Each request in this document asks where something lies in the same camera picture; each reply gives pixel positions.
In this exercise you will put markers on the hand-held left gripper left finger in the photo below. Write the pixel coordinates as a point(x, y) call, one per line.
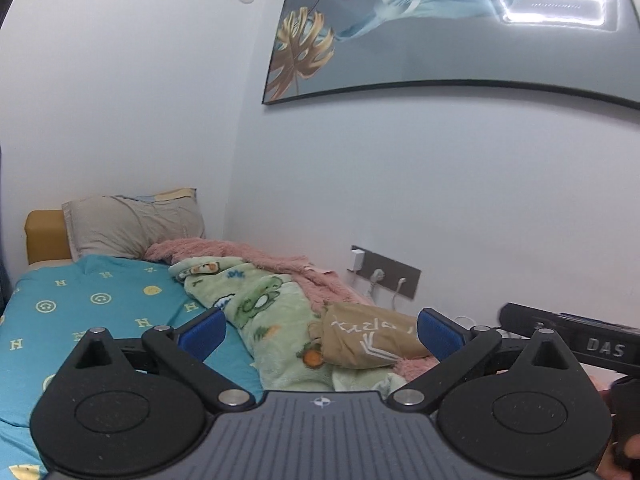
point(202, 334)

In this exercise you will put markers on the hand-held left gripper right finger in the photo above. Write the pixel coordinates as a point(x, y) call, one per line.
point(440, 335)

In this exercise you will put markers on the tan t-shirt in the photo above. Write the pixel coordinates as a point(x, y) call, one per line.
point(365, 335)

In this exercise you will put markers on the person's right hand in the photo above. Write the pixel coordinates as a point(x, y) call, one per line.
point(622, 467)

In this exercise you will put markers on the white plug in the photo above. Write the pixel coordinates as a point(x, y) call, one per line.
point(377, 275)
point(401, 283)

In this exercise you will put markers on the green cartoon blanket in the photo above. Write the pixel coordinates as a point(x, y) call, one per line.
point(270, 320)

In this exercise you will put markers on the blue smiley bed sheet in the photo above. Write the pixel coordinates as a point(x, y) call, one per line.
point(100, 330)

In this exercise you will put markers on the pink fluffy blanket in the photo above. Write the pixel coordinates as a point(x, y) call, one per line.
point(280, 260)

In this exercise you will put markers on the white charger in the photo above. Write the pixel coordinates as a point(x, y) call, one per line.
point(358, 261)

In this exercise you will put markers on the grey pillow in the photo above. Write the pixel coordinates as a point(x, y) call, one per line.
point(130, 225)

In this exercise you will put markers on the blue and yellow pillow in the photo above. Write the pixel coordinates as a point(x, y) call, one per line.
point(170, 194)

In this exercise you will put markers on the yellow bed headboard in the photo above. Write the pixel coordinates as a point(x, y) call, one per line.
point(45, 237)

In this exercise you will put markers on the grey wall socket panel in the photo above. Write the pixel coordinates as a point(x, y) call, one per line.
point(395, 270)

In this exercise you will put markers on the gold leaf wall picture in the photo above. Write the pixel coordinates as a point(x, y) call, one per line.
point(450, 25)

